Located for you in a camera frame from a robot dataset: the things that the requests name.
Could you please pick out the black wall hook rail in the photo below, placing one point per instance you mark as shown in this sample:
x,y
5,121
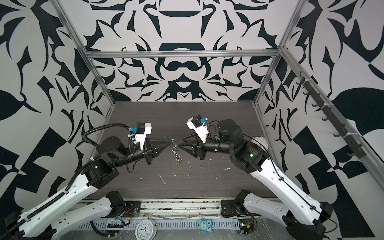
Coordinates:
x,y
334,116

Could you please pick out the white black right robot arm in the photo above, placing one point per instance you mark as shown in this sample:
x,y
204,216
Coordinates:
x,y
301,215

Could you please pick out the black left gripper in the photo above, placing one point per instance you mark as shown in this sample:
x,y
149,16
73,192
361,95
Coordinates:
x,y
149,148

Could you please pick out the small electronics board left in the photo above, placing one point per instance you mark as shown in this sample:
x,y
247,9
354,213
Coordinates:
x,y
119,223

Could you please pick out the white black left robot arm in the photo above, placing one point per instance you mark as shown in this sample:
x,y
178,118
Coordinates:
x,y
53,218

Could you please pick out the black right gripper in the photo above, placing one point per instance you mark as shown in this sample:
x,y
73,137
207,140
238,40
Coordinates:
x,y
199,148

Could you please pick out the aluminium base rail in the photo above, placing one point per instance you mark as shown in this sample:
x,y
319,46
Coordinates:
x,y
178,208

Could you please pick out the blue owl figure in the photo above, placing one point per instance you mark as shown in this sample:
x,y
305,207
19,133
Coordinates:
x,y
205,225

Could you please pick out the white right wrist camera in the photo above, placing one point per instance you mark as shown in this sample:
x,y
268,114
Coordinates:
x,y
200,126

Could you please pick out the small electronics board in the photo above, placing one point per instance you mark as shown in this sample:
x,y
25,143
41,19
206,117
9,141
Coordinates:
x,y
248,225
119,223

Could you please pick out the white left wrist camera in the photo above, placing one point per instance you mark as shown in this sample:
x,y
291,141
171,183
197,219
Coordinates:
x,y
139,133

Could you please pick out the small electronics board right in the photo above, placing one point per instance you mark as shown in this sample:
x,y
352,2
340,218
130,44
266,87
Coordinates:
x,y
248,225

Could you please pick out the white square clock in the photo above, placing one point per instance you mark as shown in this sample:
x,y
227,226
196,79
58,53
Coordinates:
x,y
260,140

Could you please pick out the round white analog clock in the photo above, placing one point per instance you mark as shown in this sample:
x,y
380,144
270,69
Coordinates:
x,y
146,230

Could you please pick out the white slotted cable duct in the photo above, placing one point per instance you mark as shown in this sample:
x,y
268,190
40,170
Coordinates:
x,y
187,224

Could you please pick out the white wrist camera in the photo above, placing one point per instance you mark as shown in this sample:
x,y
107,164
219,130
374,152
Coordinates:
x,y
200,126
139,133

